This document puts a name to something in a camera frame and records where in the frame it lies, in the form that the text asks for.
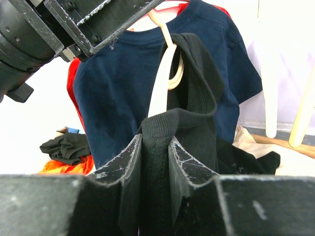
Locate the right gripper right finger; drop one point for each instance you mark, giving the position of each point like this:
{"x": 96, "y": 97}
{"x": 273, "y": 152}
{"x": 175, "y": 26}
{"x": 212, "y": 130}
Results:
{"x": 233, "y": 201}

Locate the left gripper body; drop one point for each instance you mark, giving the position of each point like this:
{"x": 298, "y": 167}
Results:
{"x": 32, "y": 34}

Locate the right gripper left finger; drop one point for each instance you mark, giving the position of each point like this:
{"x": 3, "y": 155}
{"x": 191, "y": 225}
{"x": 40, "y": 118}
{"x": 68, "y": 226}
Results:
{"x": 104, "y": 203}

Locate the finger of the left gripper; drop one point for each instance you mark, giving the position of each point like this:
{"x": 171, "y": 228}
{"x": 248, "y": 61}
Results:
{"x": 92, "y": 24}

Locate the orange t shirt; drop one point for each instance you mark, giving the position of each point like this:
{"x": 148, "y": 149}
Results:
{"x": 84, "y": 167}

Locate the black t shirt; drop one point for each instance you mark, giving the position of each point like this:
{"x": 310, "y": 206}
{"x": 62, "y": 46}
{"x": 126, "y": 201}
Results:
{"x": 189, "y": 118}
{"x": 68, "y": 148}

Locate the cream hanger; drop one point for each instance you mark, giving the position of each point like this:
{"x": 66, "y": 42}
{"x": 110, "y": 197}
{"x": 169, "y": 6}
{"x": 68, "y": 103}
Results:
{"x": 163, "y": 84}
{"x": 268, "y": 70}

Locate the peach hanger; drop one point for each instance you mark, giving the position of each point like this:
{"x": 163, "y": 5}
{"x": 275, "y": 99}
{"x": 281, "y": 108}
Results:
{"x": 304, "y": 114}

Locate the red t shirt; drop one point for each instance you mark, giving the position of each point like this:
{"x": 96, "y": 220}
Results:
{"x": 72, "y": 71}

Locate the navy blue t shirt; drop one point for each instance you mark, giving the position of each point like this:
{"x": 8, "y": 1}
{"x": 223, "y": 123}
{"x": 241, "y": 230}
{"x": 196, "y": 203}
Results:
{"x": 113, "y": 88}

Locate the pink hanger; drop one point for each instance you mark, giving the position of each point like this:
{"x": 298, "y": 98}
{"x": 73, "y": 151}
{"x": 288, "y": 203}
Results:
{"x": 171, "y": 4}

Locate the beige cloth in rack base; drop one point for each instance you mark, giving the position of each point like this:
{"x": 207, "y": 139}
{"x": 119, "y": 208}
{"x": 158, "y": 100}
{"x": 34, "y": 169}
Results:
{"x": 245, "y": 141}

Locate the wooden clothes rack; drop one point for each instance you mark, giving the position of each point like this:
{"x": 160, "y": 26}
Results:
{"x": 303, "y": 149}

